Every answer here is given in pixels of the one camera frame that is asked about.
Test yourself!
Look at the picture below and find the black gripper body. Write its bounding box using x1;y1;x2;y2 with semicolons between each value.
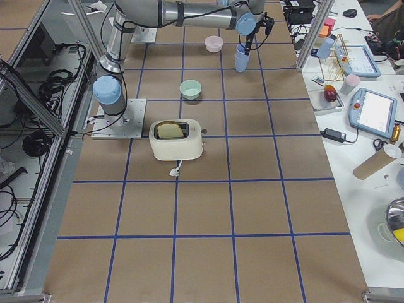
246;12;274;43

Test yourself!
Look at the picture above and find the blue cup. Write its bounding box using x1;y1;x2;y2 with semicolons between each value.
235;44;250;64
235;62;249;73

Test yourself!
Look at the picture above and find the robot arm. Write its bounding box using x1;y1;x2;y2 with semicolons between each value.
93;0;275;128

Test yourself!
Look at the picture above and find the pink bowl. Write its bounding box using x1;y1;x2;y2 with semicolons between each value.
205;35;224;53

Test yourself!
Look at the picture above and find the mint green bowl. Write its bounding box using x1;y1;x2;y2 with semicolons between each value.
179;80;202;100

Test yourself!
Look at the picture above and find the teach pendant tablet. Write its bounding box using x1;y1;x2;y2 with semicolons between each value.
348;88;397;138
334;45;381;78

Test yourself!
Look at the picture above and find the red apple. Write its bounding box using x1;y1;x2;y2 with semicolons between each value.
323;85;338;103

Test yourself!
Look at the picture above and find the toast slice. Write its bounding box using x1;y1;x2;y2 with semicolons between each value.
157;123;184;139

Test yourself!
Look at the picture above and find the cream toaster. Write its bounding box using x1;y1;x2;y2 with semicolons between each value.
149;119;203;161

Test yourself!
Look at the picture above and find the black power adapter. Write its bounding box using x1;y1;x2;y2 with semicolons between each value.
320;128;346;143

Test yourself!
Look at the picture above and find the cardboard tube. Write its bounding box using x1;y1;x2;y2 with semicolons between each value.
353;144;402;180

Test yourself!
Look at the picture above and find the steel bowl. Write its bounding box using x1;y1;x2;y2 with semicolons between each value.
386;197;403;246

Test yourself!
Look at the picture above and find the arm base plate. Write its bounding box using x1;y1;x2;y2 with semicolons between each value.
91;98;146;140
131;27;157;44

